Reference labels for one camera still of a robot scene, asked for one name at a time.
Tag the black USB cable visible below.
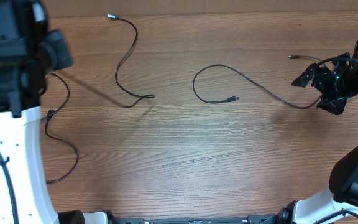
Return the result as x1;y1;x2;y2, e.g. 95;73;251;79
40;72;80;184

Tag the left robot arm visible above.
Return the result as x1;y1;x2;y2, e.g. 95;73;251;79
0;1;109;223

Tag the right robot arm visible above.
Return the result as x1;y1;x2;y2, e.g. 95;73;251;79
264;40;358;224

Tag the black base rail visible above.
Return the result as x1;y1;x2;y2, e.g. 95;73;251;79
113;215;276;224

